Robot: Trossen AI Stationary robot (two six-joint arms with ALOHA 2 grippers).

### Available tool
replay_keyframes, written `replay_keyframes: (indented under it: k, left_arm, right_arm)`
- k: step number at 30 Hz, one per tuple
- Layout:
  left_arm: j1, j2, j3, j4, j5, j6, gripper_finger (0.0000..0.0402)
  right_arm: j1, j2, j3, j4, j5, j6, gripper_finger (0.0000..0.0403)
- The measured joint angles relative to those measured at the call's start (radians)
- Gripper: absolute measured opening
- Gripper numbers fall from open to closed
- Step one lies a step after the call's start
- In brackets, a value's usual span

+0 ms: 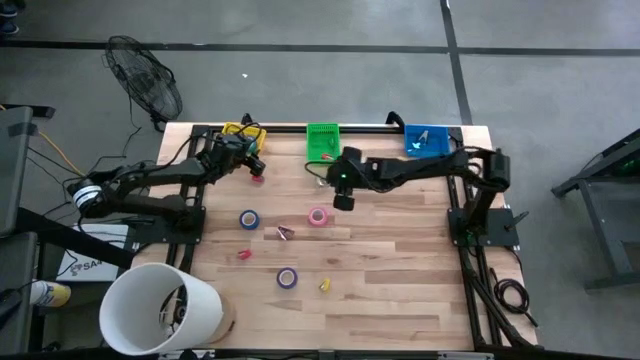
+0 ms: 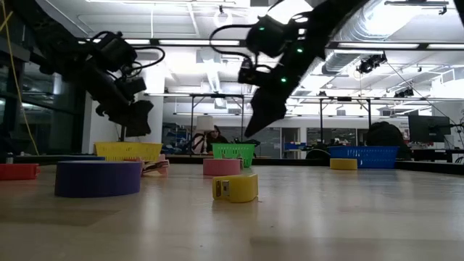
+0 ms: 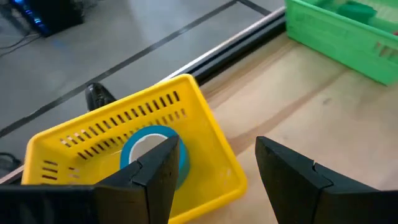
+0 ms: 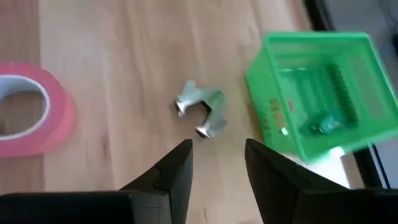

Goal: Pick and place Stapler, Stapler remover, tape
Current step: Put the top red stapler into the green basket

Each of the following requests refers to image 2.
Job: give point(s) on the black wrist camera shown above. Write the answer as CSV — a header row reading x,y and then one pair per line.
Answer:
x,y
131,87
248,74

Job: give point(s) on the pink tape roll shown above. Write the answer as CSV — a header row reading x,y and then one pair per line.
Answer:
x,y
222,167

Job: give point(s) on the person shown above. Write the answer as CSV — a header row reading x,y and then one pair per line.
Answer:
x,y
215,137
386,136

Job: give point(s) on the yellow mini stapler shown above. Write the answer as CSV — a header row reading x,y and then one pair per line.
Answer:
x,y
239,188

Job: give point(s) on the black aluminium table frame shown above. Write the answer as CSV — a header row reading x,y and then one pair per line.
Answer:
x,y
268,161

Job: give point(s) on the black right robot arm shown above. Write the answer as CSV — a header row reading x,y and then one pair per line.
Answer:
x,y
326,21

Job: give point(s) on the black rig frame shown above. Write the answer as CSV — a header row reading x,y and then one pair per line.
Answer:
x,y
321,119
217,95

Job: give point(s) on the black office chair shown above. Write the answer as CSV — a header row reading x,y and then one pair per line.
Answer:
x,y
318,154

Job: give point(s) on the white table lamp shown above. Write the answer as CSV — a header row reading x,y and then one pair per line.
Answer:
x,y
205,123

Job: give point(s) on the black computer monitor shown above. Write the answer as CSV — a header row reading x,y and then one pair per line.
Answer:
x,y
429,128

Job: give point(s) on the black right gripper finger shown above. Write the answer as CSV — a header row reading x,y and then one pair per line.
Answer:
x,y
272,114
256,110

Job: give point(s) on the yellow tape roll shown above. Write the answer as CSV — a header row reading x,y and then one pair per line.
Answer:
x,y
343,164

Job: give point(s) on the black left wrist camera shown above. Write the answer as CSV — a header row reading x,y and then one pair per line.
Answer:
x,y
131,87

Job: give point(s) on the black ceiling camera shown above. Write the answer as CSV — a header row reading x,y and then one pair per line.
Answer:
x,y
367,66
404,93

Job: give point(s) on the small white-capped bottle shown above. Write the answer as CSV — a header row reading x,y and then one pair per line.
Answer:
x,y
9,158

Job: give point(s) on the green plastic basket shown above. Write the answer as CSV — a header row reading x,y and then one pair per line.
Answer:
x,y
232,150

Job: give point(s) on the red mini stapler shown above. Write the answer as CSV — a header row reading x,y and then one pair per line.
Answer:
x,y
133,160
18,172

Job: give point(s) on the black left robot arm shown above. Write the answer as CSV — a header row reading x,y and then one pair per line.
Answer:
x,y
54,43

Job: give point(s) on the purple tape roll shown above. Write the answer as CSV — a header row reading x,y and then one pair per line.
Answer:
x,y
98,179

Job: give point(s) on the dark office desk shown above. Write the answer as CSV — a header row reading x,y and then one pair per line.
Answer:
x,y
435,154

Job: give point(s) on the blue plastic basket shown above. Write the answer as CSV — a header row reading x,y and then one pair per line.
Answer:
x,y
369,156

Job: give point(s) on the pink staple remover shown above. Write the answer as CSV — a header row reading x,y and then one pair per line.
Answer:
x,y
156,167

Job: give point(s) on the yellow plastic basket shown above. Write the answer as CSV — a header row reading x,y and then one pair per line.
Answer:
x,y
127,150

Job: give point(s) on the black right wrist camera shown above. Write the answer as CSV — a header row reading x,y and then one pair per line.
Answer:
x,y
248,74

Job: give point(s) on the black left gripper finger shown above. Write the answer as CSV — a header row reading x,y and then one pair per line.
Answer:
x,y
132,119
146,119

